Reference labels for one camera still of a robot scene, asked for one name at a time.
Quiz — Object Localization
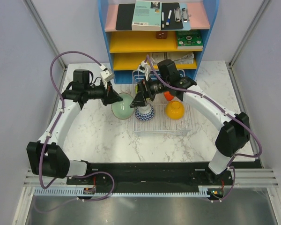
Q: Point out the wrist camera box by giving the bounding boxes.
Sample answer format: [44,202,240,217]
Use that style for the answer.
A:
[137,61,151,74]
[100,68,115,83]

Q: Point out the green book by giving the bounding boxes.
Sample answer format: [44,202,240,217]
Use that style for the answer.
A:
[176,30,203,50]

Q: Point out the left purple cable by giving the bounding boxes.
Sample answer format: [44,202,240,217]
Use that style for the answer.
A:
[39,50,107,190]

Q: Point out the blue shelf unit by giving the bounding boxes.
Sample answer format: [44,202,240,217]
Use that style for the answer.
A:
[98,0,220,84]

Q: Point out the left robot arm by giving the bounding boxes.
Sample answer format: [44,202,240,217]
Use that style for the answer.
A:
[26,68,123,184]

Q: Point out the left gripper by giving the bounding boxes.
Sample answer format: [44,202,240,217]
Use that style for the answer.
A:
[85,80,122,106]

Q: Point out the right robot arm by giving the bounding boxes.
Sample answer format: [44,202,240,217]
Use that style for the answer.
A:
[130,58,250,185]

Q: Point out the white cable duct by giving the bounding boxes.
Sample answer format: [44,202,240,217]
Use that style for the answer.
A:
[33,186,223,197]

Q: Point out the folded newspaper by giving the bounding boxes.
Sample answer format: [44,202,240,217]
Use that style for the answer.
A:
[149,52,194,65]

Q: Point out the red patterned bowl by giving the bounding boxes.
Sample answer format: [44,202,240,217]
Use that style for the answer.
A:
[135,103,155,121]

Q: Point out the teal book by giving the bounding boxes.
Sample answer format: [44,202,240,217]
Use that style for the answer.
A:
[132,0,162,31]

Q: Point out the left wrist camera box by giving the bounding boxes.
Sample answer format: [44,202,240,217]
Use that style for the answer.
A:
[100,68,115,83]

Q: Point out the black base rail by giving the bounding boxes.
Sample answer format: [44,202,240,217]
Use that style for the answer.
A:
[66,161,264,193]

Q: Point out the black mat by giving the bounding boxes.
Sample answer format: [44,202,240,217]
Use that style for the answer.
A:
[116,2,179,31]

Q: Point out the red orange bowl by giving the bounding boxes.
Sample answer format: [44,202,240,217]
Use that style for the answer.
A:
[163,91,174,102]

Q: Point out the white wire dish rack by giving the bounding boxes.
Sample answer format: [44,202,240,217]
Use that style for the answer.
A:
[130,69,192,137]

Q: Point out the white marker black cap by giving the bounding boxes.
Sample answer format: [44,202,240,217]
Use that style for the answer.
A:
[161,12,165,28]

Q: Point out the yellow orange bowl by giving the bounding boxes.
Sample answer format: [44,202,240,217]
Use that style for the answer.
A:
[165,101,185,120]

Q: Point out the pale green celadon bowl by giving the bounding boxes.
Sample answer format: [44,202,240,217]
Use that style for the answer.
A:
[111,92,134,120]

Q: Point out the white marker blue cap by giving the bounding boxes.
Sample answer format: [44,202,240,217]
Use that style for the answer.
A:
[166,10,172,26]

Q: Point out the brown small box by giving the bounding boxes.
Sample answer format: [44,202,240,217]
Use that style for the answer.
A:
[155,31,168,39]

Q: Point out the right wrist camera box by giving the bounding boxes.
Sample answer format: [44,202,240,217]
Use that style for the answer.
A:
[137,61,151,74]

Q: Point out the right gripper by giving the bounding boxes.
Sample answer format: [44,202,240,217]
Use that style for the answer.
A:
[130,76,170,108]

